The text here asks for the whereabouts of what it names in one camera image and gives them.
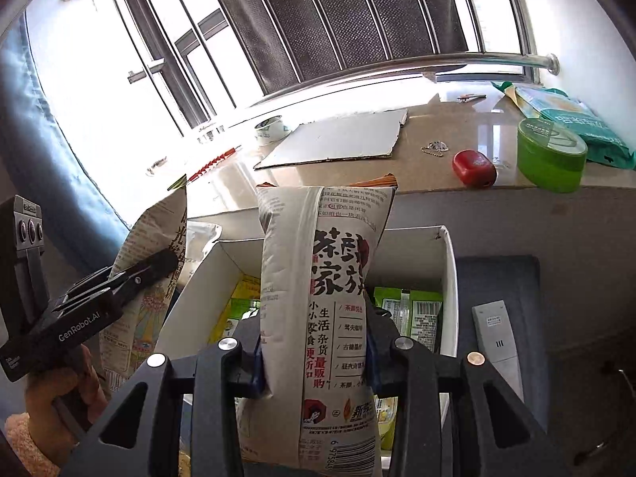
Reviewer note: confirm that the green plastic bag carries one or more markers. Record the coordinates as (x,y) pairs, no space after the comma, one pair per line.
(596,124)

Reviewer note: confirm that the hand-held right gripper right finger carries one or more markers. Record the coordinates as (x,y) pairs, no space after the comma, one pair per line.
(371,377)

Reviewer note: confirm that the pile of snack packets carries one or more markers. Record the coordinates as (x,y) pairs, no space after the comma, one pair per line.
(412,308)

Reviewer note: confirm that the thick steel rail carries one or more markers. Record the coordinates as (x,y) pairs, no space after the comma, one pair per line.
(447,62)

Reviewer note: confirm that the beige printed snack bag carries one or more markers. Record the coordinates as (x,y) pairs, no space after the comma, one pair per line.
(144,323)

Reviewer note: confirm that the white printed snack bag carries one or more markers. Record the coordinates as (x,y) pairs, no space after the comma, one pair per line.
(328,308)

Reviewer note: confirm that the tape roll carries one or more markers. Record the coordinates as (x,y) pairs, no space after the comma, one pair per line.
(271,130)

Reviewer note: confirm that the small red case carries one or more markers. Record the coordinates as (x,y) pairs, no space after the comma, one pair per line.
(474,169)

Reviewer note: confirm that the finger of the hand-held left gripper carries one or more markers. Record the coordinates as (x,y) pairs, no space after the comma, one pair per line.
(149,268)
(94,276)

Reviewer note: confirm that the flat cardboard sheet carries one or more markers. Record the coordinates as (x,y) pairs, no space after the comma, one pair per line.
(333,141)

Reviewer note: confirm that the white remote control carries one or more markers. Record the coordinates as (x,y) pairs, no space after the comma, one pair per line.
(497,343)

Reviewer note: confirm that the grey hanging towel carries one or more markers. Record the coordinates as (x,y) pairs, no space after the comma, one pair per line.
(338,15)

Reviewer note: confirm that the person's left hand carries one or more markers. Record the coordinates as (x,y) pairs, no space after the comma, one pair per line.
(59,407)

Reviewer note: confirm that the window security grille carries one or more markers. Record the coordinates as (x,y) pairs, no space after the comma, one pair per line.
(164,49)

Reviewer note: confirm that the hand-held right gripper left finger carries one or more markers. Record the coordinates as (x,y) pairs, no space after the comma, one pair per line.
(257,372)

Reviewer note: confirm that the small metal tool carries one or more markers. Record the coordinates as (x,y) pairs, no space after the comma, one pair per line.
(472,97)

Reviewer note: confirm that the blue curtain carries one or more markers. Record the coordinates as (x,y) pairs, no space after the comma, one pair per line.
(54,159)

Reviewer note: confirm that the white cardboard box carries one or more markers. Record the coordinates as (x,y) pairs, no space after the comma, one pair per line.
(198,308)

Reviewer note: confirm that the green round container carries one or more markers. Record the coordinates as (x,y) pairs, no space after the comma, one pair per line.
(549,159)

